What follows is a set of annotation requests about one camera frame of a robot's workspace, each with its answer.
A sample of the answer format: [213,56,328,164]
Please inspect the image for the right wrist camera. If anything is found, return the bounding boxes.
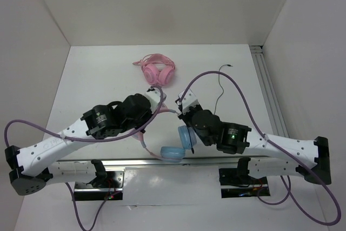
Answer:
[175,89,199,115]

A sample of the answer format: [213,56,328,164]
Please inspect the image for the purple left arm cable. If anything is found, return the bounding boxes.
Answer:
[4,86,166,231]

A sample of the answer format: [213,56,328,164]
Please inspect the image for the pink wrapped headphones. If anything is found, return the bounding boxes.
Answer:
[132,54,176,87]

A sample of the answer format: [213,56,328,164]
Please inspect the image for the pink blue cat-ear headphones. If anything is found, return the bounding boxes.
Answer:
[127,107,197,162]

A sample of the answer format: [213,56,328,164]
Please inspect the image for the black headphone cable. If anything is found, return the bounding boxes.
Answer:
[213,64,234,117]

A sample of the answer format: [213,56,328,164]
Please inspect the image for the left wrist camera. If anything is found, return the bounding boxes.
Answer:
[144,88,161,113]

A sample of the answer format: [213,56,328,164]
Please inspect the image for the aluminium front rail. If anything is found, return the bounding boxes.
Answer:
[54,156,274,167]

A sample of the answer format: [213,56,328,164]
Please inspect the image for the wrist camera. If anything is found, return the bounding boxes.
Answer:
[175,89,199,115]
[144,88,161,113]

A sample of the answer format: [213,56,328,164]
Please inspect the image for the aluminium right side rail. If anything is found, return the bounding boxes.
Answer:
[249,45,289,137]

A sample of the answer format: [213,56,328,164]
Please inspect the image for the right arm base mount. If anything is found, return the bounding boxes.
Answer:
[219,168,270,199]

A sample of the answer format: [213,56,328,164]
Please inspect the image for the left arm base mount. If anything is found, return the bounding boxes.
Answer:
[73,168,125,201]

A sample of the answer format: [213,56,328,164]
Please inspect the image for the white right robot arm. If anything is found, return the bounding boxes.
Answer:
[178,104,331,185]

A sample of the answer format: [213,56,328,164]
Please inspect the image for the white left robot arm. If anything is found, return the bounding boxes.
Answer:
[5,94,158,196]

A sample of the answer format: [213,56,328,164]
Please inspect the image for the aluminium rail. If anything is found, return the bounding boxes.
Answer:
[54,156,274,167]
[249,45,289,137]

